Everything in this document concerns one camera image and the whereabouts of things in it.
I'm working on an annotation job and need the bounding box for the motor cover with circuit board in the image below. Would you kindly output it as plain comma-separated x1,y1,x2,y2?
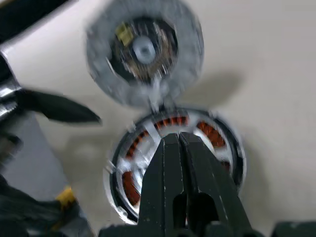
85,0,205,107

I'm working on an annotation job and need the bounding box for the motor base with copper windings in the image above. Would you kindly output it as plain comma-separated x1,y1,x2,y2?
102,106,247,226

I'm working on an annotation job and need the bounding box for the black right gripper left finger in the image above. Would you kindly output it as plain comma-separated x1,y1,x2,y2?
139,132,188,227

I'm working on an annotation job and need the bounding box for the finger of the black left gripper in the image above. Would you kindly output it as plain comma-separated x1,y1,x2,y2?
14,88,102,124
0,0,73,43

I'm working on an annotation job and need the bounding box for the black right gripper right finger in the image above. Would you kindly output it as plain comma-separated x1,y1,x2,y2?
180,132,250,233

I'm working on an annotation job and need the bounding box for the silver spoked rotor ring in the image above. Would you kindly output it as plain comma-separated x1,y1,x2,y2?
111,116,239,223

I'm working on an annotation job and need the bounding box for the yellow plug connector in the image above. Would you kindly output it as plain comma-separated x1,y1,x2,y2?
55,186,76,208

